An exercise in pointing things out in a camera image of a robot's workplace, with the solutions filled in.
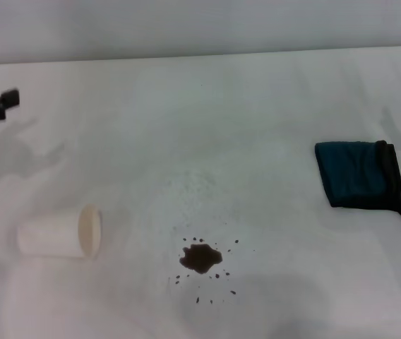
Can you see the black liquid stain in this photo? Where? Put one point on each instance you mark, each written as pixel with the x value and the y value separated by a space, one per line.
pixel 201 257

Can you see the blue rag with black trim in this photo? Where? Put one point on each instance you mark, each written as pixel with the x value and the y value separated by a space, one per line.
pixel 356 176

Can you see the white paper cup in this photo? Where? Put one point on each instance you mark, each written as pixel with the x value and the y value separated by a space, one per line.
pixel 59 233

